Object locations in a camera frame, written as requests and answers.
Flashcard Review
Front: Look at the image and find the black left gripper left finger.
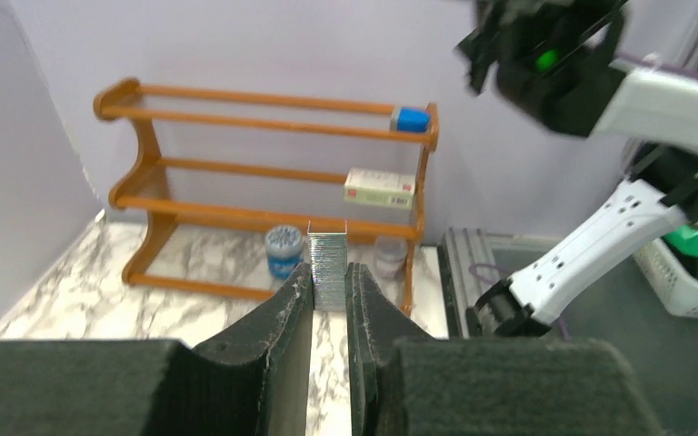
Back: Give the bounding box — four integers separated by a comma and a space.
0, 264, 314, 435

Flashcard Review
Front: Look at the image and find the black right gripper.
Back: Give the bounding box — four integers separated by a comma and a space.
456, 0, 542, 94

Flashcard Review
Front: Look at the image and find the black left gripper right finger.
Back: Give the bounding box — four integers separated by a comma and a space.
345, 263, 663, 435

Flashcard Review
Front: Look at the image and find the staple strip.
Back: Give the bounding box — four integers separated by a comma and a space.
306, 221, 348, 312

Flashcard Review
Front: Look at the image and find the clear plastic jar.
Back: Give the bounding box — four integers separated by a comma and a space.
374, 236, 407, 280

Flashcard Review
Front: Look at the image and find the blue small box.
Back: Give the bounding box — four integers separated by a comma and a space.
390, 106, 431, 134

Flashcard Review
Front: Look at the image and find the blue white bottle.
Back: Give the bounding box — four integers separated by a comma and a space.
264, 225, 304, 280

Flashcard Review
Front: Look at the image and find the white red box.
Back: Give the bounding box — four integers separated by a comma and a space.
344, 168, 416, 210

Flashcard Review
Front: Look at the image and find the wooden orange rack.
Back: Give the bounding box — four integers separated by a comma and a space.
93, 77, 440, 313

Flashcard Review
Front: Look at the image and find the white plastic basket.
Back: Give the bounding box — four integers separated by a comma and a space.
633, 239, 698, 319

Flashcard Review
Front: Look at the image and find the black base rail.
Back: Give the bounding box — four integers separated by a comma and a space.
435, 227, 567, 340

